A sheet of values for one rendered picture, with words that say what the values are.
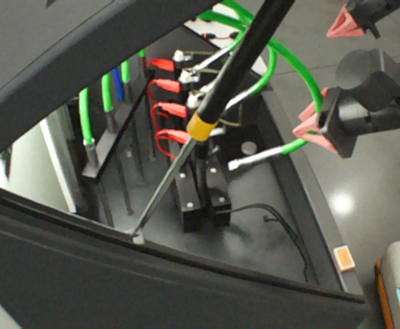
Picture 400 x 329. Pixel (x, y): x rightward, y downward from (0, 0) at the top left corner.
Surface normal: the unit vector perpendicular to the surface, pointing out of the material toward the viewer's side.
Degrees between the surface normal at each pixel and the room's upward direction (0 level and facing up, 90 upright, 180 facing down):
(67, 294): 90
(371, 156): 0
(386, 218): 0
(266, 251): 0
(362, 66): 50
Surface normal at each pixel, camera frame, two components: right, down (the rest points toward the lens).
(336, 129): 0.58, -0.09
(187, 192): -0.01, -0.67
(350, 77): -0.77, -0.39
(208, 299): 0.20, 0.73
